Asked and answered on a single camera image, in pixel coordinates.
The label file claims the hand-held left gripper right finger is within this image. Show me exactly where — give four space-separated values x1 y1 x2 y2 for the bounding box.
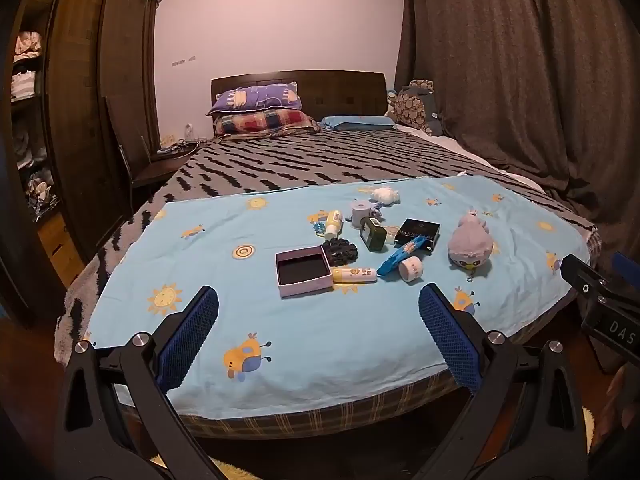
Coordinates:
415 282 588 480

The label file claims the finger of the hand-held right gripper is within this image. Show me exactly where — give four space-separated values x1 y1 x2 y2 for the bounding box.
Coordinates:
614 252 640 291
560 255 609 307

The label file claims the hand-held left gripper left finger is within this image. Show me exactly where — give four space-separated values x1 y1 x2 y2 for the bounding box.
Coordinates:
54 285 226 480

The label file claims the white round jar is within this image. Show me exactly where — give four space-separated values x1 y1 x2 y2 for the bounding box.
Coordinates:
398 255 426 284

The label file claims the grey plush bird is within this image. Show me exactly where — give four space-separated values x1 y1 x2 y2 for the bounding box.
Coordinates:
446 211 495 279

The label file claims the blue snack wrapper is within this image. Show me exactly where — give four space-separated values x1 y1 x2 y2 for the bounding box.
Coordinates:
376 236 432 277

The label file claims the black box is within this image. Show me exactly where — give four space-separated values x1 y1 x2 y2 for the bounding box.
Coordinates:
393 218 441 253

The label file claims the small yellow cream tube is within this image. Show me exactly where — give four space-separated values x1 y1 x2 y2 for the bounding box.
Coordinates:
330 266 378 286

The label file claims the dark green square bottle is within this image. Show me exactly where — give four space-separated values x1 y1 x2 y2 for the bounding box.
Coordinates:
358 216 389 253

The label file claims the pink box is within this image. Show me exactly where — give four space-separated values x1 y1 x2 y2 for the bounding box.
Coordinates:
275 245 334 300

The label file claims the black scrunchie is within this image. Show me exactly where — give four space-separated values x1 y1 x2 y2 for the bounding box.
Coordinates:
321 238 360 266

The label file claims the yellow bottle white cap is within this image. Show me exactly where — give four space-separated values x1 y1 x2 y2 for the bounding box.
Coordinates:
323 210 345 241

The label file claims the person's right hand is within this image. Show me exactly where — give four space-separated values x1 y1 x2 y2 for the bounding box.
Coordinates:
601 361 640 442

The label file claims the light blue printed sheet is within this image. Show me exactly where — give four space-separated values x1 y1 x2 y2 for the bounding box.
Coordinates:
82 174 594 419

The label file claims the white fluffy ball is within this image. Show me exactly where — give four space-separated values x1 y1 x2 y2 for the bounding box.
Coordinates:
372 185 402 206

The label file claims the dark nightstand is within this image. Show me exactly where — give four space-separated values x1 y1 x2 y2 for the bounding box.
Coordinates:
131 137 211 193

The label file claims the dark metal chair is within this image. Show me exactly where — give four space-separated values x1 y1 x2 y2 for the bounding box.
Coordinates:
102 95 152 202

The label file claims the brown curtain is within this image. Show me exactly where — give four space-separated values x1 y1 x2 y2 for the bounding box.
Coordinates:
394 0 640 273

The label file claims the grey zigzag blanket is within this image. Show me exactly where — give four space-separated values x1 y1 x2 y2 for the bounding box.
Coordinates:
54 127 599 361

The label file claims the dark grey cushion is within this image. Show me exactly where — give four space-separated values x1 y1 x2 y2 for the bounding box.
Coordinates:
410 85 445 137

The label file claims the plaid pillow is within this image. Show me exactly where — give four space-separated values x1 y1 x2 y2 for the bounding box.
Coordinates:
212 109 321 139

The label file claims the brown circle-patterned cushion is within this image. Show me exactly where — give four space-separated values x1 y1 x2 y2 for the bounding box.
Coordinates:
391 79 435 134

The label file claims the light blue pillow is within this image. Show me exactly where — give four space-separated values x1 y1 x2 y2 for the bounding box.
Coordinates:
320 115 396 133

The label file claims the purple printed pillow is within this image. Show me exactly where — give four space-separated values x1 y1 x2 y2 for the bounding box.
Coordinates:
206 82 304 117

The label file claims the dark wooden wardrobe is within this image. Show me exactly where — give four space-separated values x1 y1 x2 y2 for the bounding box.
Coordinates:
0 0 167 313

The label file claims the dark wooden headboard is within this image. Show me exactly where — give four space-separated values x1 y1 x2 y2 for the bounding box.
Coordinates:
211 70 388 137

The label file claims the pile of folded clothes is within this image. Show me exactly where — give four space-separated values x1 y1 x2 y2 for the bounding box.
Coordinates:
11 30 57 222

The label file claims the tangle of cables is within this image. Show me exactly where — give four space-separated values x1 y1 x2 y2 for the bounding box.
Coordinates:
156 134 207 157

